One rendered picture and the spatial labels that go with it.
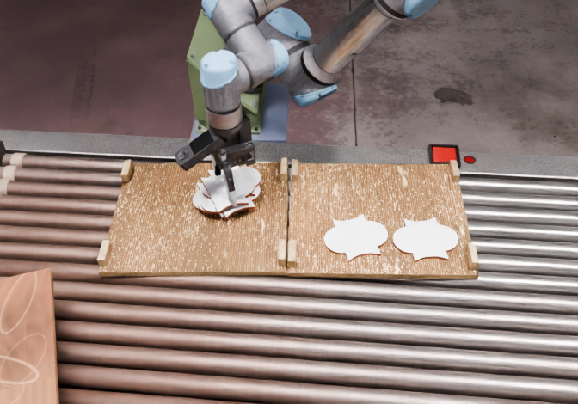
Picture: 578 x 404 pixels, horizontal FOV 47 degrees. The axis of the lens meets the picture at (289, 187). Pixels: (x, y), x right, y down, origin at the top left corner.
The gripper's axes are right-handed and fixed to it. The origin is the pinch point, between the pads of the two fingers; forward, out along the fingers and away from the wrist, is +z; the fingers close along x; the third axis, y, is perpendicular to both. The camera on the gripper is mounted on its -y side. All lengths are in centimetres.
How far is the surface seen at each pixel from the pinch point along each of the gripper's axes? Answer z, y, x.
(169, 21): 98, 44, 249
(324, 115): 98, 89, 127
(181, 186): 5.0, -7.6, 10.7
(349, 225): 4.1, 23.2, -18.8
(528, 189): 7, 70, -24
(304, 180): 4.9, 20.6, -0.1
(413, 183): 4.9, 44.0, -12.3
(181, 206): 4.9, -9.9, 4.0
